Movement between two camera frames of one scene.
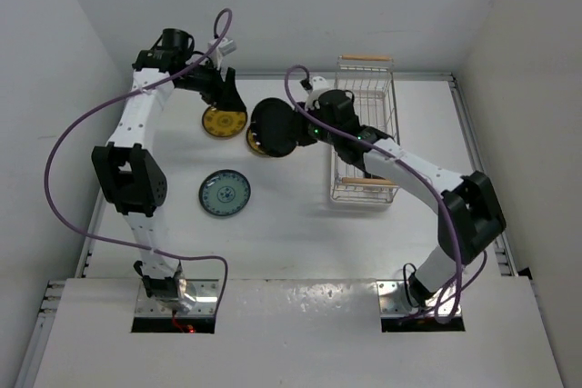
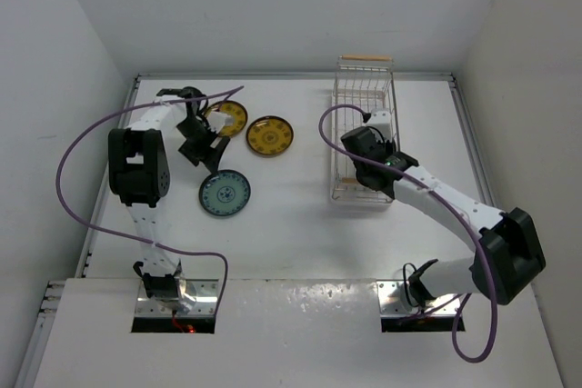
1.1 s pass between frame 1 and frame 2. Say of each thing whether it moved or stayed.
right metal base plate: stayed
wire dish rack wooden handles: stayed
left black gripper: moved
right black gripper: moved
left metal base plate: stayed
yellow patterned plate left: stayed
